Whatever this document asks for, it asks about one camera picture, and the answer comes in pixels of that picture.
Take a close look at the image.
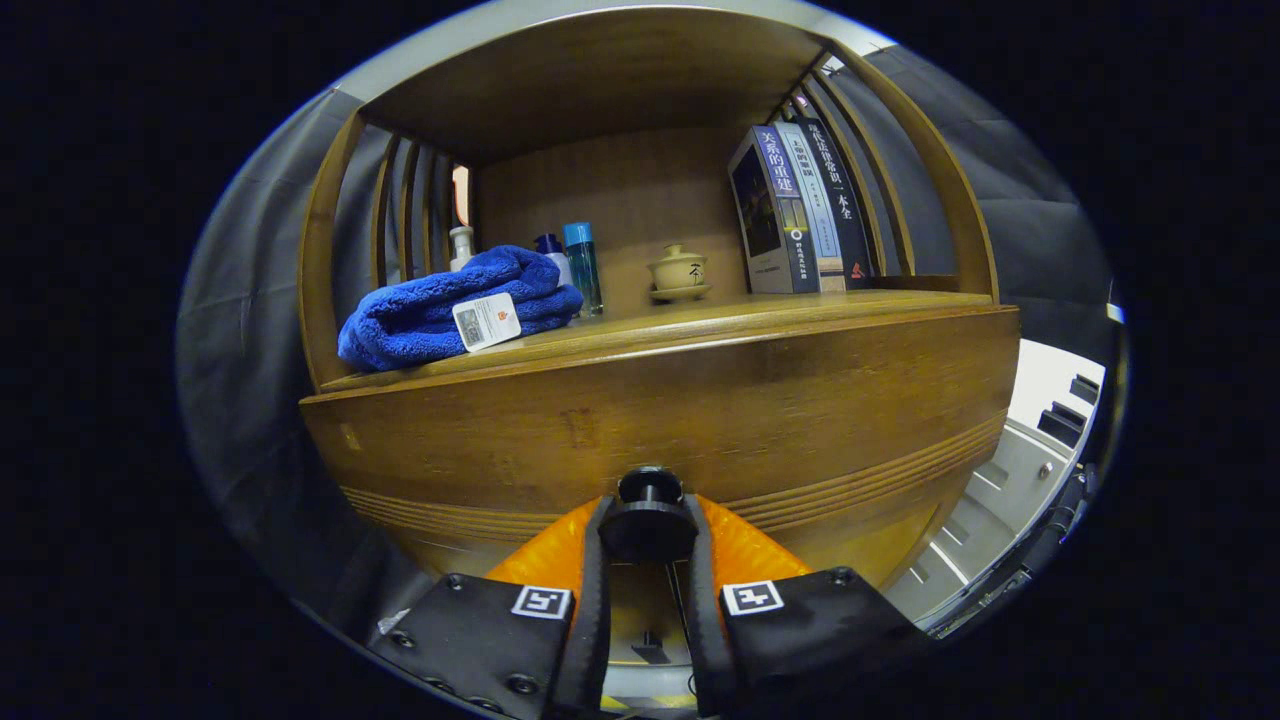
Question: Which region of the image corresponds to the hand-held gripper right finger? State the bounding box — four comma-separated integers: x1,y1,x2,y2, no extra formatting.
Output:
682,494,936,719

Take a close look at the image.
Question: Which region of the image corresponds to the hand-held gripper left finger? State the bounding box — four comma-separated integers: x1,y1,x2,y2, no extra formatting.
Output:
365,495,613,720

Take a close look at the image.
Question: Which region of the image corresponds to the wooden drawer with black knob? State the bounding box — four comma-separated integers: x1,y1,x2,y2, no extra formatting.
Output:
300,308,1021,601

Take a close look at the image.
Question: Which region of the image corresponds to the wooden countertop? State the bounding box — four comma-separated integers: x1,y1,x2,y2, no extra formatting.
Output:
318,288,999,393

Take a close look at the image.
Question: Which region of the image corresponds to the wooden cabinet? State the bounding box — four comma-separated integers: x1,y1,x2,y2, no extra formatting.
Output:
297,5,1021,666

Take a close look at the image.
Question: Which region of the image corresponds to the blue folded towel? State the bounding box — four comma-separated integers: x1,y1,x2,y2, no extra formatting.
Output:
337,245,585,373

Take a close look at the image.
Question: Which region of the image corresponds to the teal bottle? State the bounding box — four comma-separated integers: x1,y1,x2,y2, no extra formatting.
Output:
561,221,605,317

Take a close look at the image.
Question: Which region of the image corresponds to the beige lidded teacup with saucer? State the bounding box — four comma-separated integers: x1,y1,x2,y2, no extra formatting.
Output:
646,244,713,303

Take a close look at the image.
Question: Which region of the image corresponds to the white bottle with blue cap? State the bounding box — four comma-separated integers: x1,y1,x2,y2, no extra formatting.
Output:
535,233,575,291

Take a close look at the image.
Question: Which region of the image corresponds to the white table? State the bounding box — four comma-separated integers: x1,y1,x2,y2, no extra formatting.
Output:
885,338,1109,633

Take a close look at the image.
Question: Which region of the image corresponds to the book with pale spine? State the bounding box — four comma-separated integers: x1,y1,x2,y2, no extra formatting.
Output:
775,120,846,293

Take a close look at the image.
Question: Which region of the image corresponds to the book with black spine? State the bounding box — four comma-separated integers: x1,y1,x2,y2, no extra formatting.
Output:
795,117,876,291

